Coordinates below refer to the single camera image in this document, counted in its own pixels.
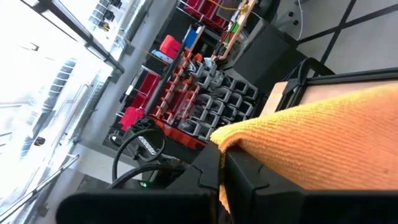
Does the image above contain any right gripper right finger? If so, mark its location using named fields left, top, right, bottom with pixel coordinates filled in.
left=224, top=146, right=304, bottom=192

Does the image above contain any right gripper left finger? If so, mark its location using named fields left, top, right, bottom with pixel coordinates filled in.
left=167, top=141, right=223, bottom=192

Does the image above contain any orange microfiber towel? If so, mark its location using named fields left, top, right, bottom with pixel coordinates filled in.
left=210, top=83, right=398, bottom=214

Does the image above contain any grey parts bin rack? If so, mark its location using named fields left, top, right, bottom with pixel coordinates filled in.
left=149, top=55, right=259, bottom=147

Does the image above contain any red storage bin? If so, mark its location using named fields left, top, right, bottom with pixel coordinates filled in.
left=119, top=106, right=146, bottom=131
left=130, top=73, right=161, bottom=110
left=183, top=0, right=231, bottom=30
left=159, top=34, right=182, bottom=59

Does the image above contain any black case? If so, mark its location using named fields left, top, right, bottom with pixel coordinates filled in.
left=231, top=18, right=308, bottom=94

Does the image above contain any blue storage bin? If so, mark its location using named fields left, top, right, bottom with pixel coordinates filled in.
left=183, top=26, right=200, bottom=50

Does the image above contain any wooden board with parts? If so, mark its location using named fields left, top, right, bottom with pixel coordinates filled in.
left=213, top=0, right=259, bottom=62

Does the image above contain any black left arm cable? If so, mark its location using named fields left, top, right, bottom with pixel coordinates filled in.
left=111, top=128, right=166, bottom=187

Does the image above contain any black metal table frame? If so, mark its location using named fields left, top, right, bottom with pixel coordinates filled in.
left=275, top=57, right=398, bottom=113

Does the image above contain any white floor cable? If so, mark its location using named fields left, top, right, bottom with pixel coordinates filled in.
left=295, top=0, right=305, bottom=41

